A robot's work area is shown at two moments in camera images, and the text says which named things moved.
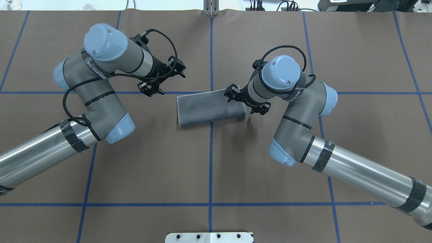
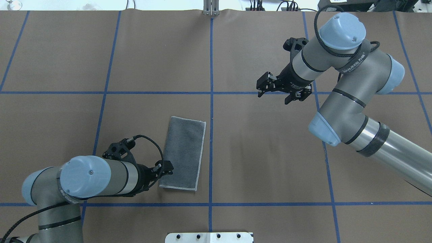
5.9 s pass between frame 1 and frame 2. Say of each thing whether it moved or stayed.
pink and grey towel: moved
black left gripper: moved
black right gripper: moved
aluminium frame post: stayed
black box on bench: stayed
